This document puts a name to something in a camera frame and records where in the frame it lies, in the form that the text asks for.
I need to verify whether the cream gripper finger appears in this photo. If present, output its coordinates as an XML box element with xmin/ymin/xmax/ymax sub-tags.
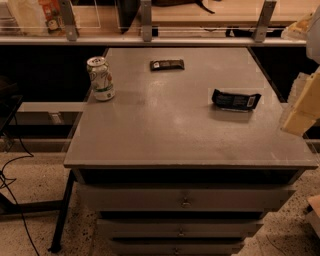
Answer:
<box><xmin>281</xmin><ymin>72</ymin><xmax>320</xmax><ymax>136</ymax></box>

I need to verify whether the dark blue rxbar wrapper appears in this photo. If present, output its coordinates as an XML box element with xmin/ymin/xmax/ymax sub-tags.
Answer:
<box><xmin>211</xmin><ymin>89</ymin><xmax>261</xmax><ymax>111</ymax></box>

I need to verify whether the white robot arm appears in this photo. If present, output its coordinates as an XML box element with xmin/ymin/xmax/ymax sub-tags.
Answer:
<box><xmin>280</xmin><ymin>7</ymin><xmax>320</xmax><ymax>136</ymax></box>

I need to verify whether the green white 7up can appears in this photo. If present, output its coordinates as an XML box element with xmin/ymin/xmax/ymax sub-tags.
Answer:
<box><xmin>87</xmin><ymin>56</ymin><xmax>115</xmax><ymax>101</ymax></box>

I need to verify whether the wooden box corner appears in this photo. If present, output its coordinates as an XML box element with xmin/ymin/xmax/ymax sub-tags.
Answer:
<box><xmin>306</xmin><ymin>195</ymin><xmax>320</xmax><ymax>238</ymax></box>

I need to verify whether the grey drawer cabinet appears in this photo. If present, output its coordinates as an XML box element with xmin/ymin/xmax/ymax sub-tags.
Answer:
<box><xmin>64</xmin><ymin>48</ymin><xmax>316</xmax><ymax>247</ymax></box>

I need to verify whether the brown snack bar wrapper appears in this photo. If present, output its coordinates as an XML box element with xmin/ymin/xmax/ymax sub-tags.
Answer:
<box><xmin>150</xmin><ymin>59</ymin><xmax>184</xmax><ymax>71</ymax></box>

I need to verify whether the middle grey drawer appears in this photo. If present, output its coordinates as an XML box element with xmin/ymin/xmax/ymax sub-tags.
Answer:
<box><xmin>97</xmin><ymin>219</ymin><xmax>263</xmax><ymax>239</ymax></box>

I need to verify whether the grey drawer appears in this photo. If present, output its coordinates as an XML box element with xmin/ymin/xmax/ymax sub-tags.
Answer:
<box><xmin>110</xmin><ymin>239</ymin><xmax>244</xmax><ymax>256</ymax></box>
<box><xmin>97</xmin><ymin>219</ymin><xmax>263</xmax><ymax>239</ymax></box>
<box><xmin>79</xmin><ymin>184</ymin><xmax>295</xmax><ymax>212</ymax></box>

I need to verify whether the top grey drawer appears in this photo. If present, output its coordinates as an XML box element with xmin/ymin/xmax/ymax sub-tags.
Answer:
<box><xmin>79</xmin><ymin>184</ymin><xmax>295</xmax><ymax>212</ymax></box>

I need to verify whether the bottom grey drawer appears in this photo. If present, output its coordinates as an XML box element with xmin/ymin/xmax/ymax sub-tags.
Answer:
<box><xmin>110</xmin><ymin>239</ymin><xmax>244</xmax><ymax>256</ymax></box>

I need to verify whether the orange snack bag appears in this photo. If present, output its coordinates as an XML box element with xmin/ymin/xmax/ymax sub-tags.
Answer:
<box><xmin>38</xmin><ymin>0</ymin><xmax>64</xmax><ymax>33</ymax></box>

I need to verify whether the black table leg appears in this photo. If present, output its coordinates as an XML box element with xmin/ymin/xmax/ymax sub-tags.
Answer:
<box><xmin>48</xmin><ymin>171</ymin><xmax>75</xmax><ymax>253</ymax></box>

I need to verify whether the clear plastic bag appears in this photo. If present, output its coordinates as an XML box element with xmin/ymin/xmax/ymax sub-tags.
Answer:
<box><xmin>8</xmin><ymin>0</ymin><xmax>46</xmax><ymax>36</ymax></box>

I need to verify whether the dark side table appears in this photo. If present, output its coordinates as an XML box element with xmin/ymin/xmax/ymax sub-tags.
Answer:
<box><xmin>0</xmin><ymin>76</ymin><xmax>23</xmax><ymax>134</ymax></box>

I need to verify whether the grey metal shelf rail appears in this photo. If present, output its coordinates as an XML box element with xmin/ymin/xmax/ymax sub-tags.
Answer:
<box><xmin>0</xmin><ymin>0</ymin><xmax>318</xmax><ymax>46</ymax></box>

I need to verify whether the black floor cable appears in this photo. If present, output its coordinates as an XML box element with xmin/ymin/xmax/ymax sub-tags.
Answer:
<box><xmin>0</xmin><ymin>114</ymin><xmax>41</xmax><ymax>256</ymax></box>

